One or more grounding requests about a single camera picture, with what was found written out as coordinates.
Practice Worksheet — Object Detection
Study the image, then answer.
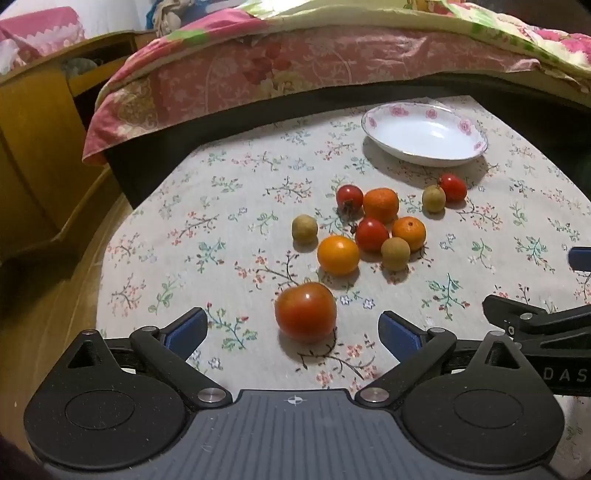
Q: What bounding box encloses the tan longan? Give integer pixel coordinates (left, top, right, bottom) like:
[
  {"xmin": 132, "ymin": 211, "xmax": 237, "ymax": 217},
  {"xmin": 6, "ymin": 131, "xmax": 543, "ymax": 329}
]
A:
[
  {"xmin": 291, "ymin": 215, "xmax": 319, "ymax": 244},
  {"xmin": 421, "ymin": 185, "xmax": 447, "ymax": 213},
  {"xmin": 381, "ymin": 237, "xmax": 411, "ymax": 271}
]

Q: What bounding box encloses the beige curtain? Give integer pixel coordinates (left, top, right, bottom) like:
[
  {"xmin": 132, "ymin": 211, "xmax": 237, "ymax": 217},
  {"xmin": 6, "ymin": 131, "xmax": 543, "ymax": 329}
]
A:
[{"xmin": 152, "ymin": 0, "xmax": 185, "ymax": 38}]

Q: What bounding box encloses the small red tomato with stem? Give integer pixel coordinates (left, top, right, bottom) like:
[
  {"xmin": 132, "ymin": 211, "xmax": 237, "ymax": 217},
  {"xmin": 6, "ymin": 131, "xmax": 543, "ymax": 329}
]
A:
[{"xmin": 335, "ymin": 184, "xmax": 365, "ymax": 217}]

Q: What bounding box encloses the wooden cabinet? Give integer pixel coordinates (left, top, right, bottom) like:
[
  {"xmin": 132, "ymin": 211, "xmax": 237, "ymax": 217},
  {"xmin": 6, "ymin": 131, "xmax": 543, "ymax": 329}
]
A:
[{"xmin": 0, "ymin": 30, "xmax": 153, "ymax": 259}]

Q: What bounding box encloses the yellow and pink quilt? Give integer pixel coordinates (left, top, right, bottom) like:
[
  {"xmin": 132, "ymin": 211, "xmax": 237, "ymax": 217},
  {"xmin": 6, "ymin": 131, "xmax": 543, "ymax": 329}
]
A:
[{"xmin": 233, "ymin": 0, "xmax": 591, "ymax": 88}]

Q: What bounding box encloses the large red tomato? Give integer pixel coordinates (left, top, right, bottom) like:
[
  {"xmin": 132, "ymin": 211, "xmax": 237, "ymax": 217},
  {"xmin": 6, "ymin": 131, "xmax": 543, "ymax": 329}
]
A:
[{"xmin": 274, "ymin": 282, "xmax": 338, "ymax": 343}]

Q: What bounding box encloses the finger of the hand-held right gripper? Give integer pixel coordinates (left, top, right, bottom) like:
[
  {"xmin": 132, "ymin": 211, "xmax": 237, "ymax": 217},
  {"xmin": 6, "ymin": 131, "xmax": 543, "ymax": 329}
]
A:
[
  {"xmin": 568, "ymin": 247, "xmax": 591, "ymax": 278},
  {"xmin": 482, "ymin": 295, "xmax": 591, "ymax": 346}
]

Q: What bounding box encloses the pink cloth with zigzag trim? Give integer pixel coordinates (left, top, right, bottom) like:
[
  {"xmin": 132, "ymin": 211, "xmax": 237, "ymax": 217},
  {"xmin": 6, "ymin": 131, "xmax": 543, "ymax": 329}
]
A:
[{"xmin": 0, "ymin": 7, "xmax": 86, "ymax": 75}]

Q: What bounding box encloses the glossy orange tomato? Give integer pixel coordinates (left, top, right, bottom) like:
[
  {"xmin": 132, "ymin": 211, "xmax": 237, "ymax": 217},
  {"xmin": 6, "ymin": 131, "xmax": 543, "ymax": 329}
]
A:
[{"xmin": 317, "ymin": 235, "xmax": 361, "ymax": 278}]

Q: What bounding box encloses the white floral-rimmed plate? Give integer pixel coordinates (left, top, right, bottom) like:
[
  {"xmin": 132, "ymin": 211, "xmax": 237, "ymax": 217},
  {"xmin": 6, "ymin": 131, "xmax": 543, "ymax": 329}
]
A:
[{"xmin": 361, "ymin": 103, "xmax": 489, "ymax": 168}]

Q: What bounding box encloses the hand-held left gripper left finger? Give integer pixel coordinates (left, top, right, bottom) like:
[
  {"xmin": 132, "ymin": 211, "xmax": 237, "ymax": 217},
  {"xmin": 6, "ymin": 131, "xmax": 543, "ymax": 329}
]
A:
[{"xmin": 68, "ymin": 307, "xmax": 232, "ymax": 411}]

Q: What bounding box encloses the floral tablecloth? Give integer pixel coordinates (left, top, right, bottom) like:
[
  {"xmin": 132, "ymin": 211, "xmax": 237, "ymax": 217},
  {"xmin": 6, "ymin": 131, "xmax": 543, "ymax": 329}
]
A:
[{"xmin": 95, "ymin": 95, "xmax": 591, "ymax": 462}]

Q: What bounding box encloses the grey cloth bundle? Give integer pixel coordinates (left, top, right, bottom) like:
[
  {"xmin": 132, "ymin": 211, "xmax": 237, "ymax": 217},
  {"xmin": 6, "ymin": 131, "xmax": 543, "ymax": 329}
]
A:
[{"xmin": 60, "ymin": 58, "xmax": 105, "ymax": 79}]

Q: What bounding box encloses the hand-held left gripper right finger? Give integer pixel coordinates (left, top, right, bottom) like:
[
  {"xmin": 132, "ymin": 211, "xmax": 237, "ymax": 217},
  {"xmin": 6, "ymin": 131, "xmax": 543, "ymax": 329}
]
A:
[{"xmin": 353, "ymin": 310, "xmax": 525, "ymax": 411}]

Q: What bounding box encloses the pink floral bed sheet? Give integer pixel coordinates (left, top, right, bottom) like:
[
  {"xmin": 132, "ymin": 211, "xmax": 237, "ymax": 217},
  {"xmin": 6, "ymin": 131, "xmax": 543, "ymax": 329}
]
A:
[{"xmin": 82, "ymin": 9, "xmax": 546, "ymax": 166}]

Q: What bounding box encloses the deep orange tangerine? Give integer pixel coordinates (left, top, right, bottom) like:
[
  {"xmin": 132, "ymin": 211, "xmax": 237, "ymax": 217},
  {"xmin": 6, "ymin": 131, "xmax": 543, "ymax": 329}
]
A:
[{"xmin": 363, "ymin": 188, "xmax": 400, "ymax": 224}]

